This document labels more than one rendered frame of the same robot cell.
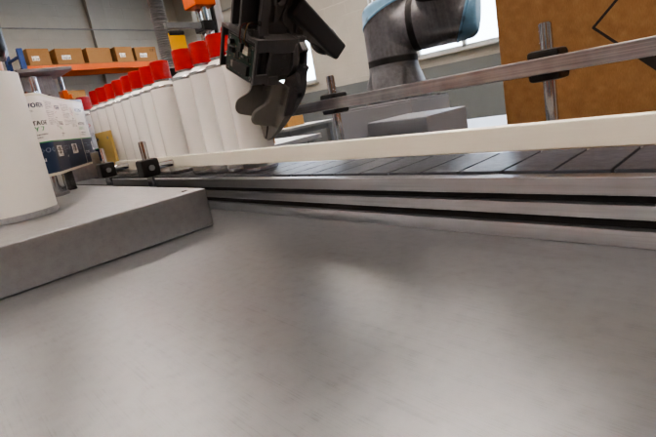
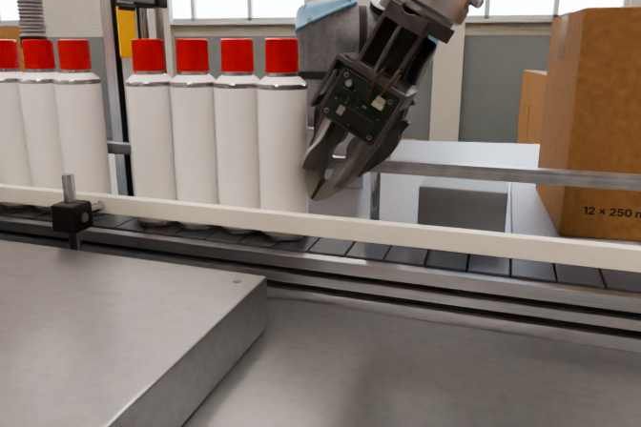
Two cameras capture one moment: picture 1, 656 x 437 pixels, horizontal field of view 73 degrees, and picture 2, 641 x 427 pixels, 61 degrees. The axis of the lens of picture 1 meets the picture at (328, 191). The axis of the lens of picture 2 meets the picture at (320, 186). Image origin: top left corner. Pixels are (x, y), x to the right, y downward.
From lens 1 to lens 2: 0.39 m
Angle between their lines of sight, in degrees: 29
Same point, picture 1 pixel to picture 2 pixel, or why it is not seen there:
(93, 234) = (182, 378)
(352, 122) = not seen: hidden behind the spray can
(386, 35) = (333, 45)
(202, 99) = (195, 126)
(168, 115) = (87, 128)
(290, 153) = (391, 234)
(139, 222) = (218, 344)
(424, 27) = not seen: hidden behind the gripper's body
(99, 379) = not seen: outside the picture
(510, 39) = (585, 121)
